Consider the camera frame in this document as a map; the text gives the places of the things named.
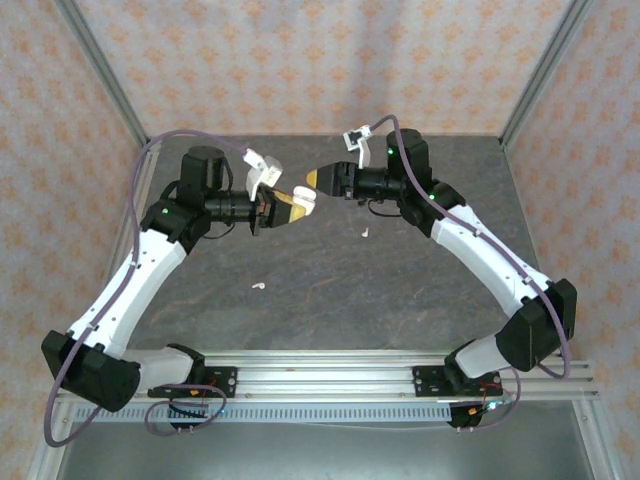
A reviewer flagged aluminium frame post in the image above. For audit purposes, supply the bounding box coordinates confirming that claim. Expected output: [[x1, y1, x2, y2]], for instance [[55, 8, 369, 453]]
[[498, 0, 596, 151], [54, 0, 151, 151]]

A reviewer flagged white earbud charging case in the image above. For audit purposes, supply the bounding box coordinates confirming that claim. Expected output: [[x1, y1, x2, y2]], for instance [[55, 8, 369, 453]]
[[291, 185, 317, 215]]

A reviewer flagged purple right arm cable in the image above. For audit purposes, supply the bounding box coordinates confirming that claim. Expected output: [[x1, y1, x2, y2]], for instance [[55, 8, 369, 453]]
[[367, 114, 575, 434]]

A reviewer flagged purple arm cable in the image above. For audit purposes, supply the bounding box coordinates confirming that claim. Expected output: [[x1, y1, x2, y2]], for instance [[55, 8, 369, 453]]
[[43, 128, 251, 448], [367, 114, 575, 434]]

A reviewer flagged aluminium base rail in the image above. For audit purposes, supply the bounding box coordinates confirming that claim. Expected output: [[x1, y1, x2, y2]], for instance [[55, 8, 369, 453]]
[[52, 348, 600, 402]]

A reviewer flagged slotted grey cable duct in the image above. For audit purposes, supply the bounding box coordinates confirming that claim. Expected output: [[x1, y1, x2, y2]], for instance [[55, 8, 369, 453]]
[[74, 403, 454, 424]]

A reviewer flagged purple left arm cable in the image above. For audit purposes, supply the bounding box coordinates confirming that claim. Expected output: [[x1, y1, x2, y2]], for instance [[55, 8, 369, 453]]
[[43, 128, 251, 448]]

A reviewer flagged grey metal panel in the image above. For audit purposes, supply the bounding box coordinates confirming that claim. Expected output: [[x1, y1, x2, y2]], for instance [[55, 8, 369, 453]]
[[54, 422, 596, 480]]

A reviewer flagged red orange wire bundle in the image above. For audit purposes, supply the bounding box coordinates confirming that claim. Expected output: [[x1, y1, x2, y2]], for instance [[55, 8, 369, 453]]
[[469, 380, 504, 416], [187, 377, 219, 401]]

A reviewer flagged thin black right gripper cable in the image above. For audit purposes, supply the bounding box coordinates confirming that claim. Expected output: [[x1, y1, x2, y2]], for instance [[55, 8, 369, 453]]
[[357, 197, 402, 219]]

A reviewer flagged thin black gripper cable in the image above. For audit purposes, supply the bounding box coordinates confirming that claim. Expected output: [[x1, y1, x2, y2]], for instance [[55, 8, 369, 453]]
[[357, 197, 402, 219], [202, 219, 251, 242]]

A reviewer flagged thin black left gripper cable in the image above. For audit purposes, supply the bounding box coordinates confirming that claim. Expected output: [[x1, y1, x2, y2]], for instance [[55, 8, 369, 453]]
[[202, 219, 251, 242]]

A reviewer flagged aluminium table side rail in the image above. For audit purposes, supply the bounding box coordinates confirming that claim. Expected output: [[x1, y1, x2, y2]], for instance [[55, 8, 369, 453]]
[[27, 139, 164, 480], [499, 137, 621, 480]]

